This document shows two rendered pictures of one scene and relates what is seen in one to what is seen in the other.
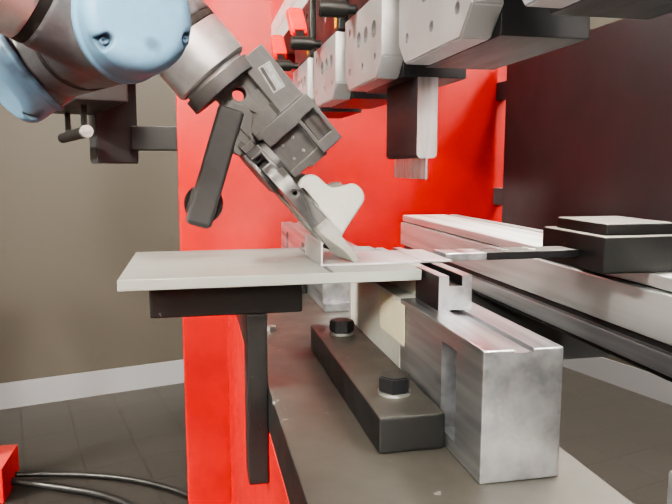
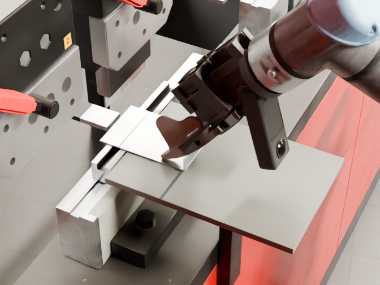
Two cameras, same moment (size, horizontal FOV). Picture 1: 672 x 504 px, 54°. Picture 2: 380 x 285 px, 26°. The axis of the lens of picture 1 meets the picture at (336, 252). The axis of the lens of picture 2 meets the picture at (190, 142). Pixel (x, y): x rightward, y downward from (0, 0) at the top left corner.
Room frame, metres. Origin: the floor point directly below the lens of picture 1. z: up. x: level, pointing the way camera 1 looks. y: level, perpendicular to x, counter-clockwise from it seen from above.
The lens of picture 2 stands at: (1.28, 0.54, 1.74)
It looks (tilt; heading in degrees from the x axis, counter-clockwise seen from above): 42 degrees down; 220
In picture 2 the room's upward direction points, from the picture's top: straight up
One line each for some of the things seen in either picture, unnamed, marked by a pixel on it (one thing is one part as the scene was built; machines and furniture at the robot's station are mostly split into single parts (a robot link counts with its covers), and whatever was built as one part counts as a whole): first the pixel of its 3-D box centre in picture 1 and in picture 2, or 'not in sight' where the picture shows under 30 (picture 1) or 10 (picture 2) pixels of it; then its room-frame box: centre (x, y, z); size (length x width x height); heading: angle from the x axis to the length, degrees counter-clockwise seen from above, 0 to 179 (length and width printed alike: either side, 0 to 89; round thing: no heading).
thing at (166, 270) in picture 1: (265, 264); (225, 170); (0.65, 0.07, 1.00); 0.26 x 0.18 x 0.01; 102
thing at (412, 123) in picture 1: (410, 131); (123, 57); (0.68, -0.08, 1.13); 0.10 x 0.02 x 0.10; 12
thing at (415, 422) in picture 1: (363, 373); (180, 186); (0.63, -0.03, 0.89); 0.30 x 0.05 x 0.03; 12
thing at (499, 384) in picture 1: (425, 342); (150, 151); (0.62, -0.09, 0.92); 0.39 x 0.06 x 0.10; 12
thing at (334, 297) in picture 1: (314, 257); not in sight; (1.21, 0.04, 0.92); 0.50 x 0.06 x 0.10; 12
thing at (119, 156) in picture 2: (397, 269); (135, 145); (0.68, -0.06, 0.99); 0.14 x 0.01 x 0.03; 12
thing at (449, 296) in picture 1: (416, 274); (139, 130); (0.65, -0.08, 0.98); 0.20 x 0.03 x 0.03; 12
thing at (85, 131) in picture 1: (73, 125); not in sight; (1.78, 0.70, 1.20); 0.45 x 0.03 x 0.08; 29
